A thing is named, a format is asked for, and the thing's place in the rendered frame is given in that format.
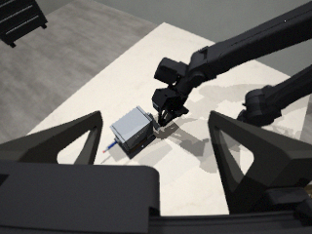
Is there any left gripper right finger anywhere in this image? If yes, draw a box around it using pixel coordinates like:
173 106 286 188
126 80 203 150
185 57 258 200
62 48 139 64
208 110 312 214

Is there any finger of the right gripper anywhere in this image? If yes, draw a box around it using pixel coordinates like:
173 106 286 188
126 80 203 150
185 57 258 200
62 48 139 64
158 111 167 122
163 114 176 127

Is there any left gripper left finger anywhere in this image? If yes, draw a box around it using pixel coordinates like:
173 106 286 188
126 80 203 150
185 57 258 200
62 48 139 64
0 110 103 165

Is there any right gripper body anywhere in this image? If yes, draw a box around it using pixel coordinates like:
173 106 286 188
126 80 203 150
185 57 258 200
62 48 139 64
165 86 189 117

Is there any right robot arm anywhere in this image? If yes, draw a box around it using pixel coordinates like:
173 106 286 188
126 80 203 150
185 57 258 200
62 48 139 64
152 1 312 128

